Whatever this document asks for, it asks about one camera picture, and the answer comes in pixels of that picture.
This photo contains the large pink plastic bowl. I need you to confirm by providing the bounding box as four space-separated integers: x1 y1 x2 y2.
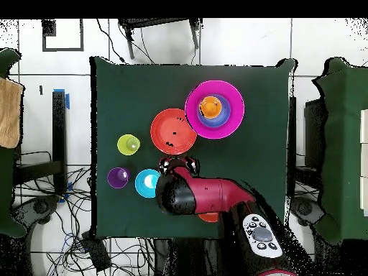
184 80 246 140

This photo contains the light blue translucent bowl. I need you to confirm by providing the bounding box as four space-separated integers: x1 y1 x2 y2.
197 93 231 129

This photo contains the orange plastic cup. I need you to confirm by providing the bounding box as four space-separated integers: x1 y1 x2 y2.
199 96 223 119

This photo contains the red-orange shallow bowl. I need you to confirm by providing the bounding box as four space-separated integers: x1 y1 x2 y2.
149 108 198 156

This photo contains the cyan ribbed bowl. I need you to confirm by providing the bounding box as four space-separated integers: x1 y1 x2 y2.
134 168 162 199

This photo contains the yellow plastic cup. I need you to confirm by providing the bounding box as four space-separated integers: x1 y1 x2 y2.
116 134 142 157

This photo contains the orange translucent bowl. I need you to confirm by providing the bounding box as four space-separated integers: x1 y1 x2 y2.
198 212 220 224

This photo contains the purple plastic cup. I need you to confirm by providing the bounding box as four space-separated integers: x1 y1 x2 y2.
106 167 132 190

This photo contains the dark green table cloth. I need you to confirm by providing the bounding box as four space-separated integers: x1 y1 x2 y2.
89 55 298 239

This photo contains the blue tape strip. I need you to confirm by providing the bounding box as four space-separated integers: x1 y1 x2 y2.
53 88 70 110
58 181 73 204

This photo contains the black power strip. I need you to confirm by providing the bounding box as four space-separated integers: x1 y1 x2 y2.
80 230 112 273

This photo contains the black floor stand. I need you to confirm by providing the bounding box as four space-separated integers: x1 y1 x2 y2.
12 90 68 195

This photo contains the black floor device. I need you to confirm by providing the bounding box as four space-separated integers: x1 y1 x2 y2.
289 196 326 227
11 194 62 239

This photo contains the black metal stool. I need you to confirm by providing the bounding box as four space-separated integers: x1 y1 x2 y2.
117 18 204 60

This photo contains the dark green side cloth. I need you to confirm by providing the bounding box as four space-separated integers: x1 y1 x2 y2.
311 56 368 245
0 47 27 238

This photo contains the white box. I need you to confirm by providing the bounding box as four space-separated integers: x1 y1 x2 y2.
359 176 368 216
359 109 368 144
359 143 368 177

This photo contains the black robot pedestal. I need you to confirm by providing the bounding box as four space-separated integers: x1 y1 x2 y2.
153 238 221 276

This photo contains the bundle of floor cables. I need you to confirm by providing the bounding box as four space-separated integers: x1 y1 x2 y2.
17 149 156 276

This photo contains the thin black floor cable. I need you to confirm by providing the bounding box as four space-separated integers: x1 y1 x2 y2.
96 18 128 65

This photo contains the black square frame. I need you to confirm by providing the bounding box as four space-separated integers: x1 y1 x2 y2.
42 18 85 53

